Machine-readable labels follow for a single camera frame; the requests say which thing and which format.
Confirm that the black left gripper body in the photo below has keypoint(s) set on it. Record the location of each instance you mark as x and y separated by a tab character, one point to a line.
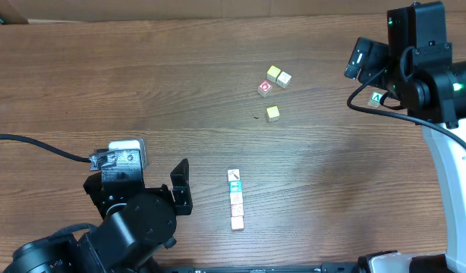
157	193

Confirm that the wooden block B and brush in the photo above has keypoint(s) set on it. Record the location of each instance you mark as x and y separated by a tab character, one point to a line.
233	175

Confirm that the blue T wooden block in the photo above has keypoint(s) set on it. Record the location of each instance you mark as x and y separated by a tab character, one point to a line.
235	186

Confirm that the yellow K wooden block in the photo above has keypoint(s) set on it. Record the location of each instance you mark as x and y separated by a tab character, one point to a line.
236	198

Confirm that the red drawing wooden block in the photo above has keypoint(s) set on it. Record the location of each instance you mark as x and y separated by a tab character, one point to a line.
237	210

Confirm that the red M wooden block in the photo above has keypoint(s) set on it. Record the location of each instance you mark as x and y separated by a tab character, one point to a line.
237	223

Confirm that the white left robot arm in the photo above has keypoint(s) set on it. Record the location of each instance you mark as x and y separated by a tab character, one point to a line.
137	220

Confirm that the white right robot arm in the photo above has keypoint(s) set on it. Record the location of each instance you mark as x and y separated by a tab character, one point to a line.
415	68

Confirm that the green A wooden block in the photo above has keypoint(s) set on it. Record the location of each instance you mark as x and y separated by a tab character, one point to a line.
374	100

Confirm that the plain wooden block yellow side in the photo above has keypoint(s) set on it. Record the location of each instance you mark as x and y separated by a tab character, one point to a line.
283	79

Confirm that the yellow top wooden block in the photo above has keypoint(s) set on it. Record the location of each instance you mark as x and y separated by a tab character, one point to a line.
273	73

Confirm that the red O wooden block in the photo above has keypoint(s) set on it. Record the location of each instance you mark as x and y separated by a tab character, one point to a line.
264	88

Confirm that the yellow L wooden block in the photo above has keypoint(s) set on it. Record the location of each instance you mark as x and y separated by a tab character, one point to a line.
272	113

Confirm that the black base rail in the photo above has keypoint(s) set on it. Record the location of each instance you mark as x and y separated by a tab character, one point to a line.
326	267

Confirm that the cardboard wall panel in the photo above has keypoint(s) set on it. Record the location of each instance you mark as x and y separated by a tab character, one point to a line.
21	11

